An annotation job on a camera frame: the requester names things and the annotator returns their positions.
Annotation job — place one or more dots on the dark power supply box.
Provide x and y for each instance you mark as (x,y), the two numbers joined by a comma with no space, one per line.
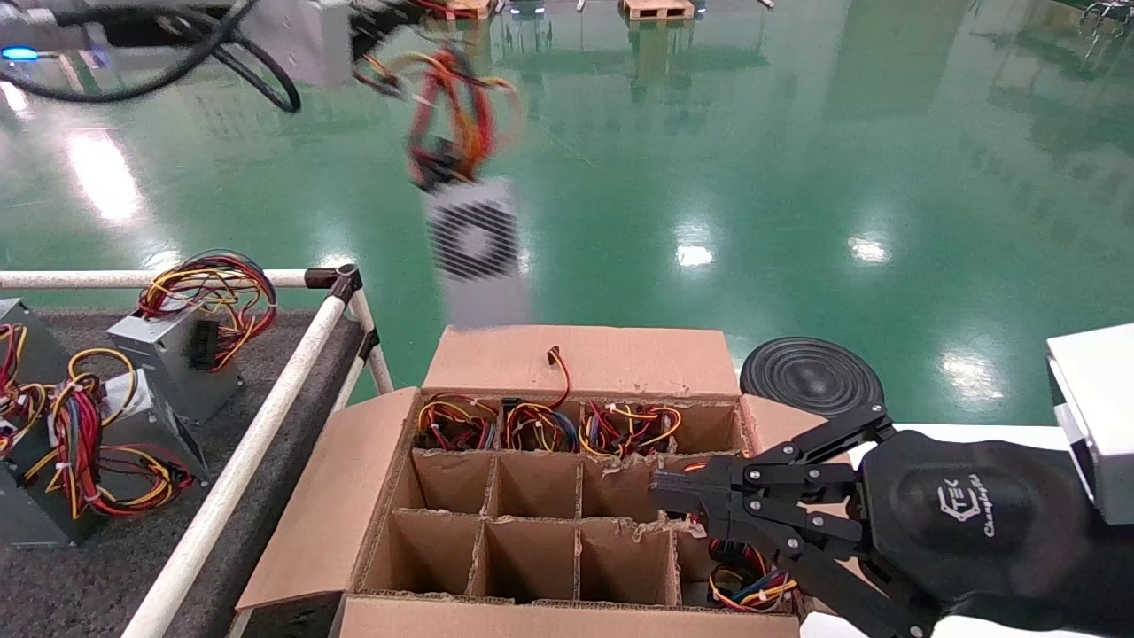
(35,514)

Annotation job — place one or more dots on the silver power supply, red bundle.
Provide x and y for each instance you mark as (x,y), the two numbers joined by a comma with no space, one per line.
(151,425)

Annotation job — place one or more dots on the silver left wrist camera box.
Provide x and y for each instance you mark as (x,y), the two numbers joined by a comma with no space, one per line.
(301,40)

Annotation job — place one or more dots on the black ribbed round disc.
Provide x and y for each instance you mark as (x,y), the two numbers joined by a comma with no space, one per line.
(806,372)

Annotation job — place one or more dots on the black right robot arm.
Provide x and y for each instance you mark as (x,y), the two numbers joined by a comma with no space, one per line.
(1116,585)

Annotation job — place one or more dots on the power supply with vent grille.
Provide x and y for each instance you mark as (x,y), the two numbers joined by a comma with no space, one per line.
(478,239)

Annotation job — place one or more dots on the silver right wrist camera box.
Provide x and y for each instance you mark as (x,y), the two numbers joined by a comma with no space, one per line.
(1099,416)

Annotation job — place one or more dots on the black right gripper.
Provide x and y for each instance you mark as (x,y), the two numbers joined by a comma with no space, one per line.
(966,523)

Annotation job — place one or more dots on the metal cart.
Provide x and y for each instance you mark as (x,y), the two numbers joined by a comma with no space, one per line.
(1107,11)

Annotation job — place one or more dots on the black pipe corner connector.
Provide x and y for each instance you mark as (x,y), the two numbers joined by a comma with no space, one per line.
(341,282)

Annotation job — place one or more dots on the partitioned brown cardboard box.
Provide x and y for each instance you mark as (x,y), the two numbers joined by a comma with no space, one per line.
(602,359)

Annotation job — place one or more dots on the black pipe clamp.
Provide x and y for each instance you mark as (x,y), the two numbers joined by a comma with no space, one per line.
(369,344)

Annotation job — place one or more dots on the short white pipe leg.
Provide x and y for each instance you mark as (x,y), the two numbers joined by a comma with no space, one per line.
(368,337)

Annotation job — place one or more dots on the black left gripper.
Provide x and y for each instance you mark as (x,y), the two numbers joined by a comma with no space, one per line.
(155,28)

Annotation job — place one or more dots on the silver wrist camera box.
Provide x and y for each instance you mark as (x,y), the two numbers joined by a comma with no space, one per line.
(301,40)
(1099,416)

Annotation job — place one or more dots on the wooden pallet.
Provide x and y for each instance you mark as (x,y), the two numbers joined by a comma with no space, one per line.
(469,9)
(656,9)

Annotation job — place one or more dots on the blue-lit mobile robot base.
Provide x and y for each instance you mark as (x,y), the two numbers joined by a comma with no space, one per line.
(526,7)

